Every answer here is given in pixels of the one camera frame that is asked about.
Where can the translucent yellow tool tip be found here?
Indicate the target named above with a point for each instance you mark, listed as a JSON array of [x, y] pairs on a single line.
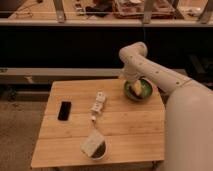
[[137, 89]]

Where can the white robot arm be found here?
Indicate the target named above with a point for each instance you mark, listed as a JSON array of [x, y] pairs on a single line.
[[188, 113]]

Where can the green bowl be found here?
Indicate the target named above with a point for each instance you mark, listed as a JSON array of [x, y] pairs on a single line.
[[146, 90]]

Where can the white bowl dark contents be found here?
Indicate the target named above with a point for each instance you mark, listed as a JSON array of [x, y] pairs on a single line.
[[98, 150]]

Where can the black smartphone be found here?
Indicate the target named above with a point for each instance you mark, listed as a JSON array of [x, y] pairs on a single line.
[[64, 111]]

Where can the cluttered tray on shelf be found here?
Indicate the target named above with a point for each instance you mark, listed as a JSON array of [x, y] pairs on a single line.
[[135, 9]]

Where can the metal shelf rail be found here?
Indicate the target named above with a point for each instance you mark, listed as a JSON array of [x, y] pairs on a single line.
[[79, 72]]

